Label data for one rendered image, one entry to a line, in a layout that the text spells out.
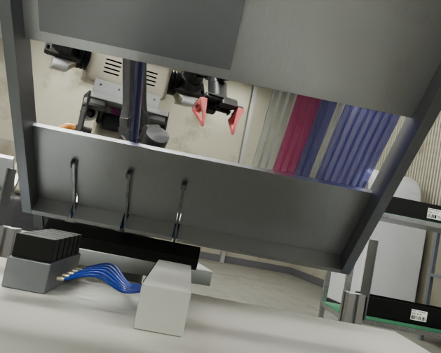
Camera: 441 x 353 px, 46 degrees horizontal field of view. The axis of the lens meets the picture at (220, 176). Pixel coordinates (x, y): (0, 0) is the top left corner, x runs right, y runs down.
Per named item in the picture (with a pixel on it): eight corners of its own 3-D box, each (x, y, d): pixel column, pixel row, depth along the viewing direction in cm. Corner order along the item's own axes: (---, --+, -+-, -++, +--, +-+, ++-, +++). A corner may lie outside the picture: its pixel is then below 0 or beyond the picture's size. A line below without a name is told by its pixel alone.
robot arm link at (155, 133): (146, 141, 137) (116, 142, 132) (160, 108, 130) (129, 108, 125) (164, 174, 131) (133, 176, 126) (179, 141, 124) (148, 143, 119)
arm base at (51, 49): (83, 47, 171) (46, 36, 166) (90, 28, 165) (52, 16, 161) (81, 64, 166) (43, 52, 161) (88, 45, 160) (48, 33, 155)
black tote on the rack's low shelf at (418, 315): (361, 314, 299) (364, 295, 299) (352, 309, 316) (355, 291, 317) (456, 333, 301) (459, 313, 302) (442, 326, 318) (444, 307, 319)
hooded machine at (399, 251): (411, 326, 550) (435, 178, 563) (353, 316, 534) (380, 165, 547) (371, 309, 630) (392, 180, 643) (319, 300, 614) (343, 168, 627)
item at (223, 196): (36, 201, 108) (41, 190, 111) (341, 260, 111) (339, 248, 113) (29, 129, 96) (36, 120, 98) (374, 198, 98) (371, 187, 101)
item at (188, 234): (31, 213, 107) (43, 190, 113) (340, 273, 110) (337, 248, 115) (31, 209, 106) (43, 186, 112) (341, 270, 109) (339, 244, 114)
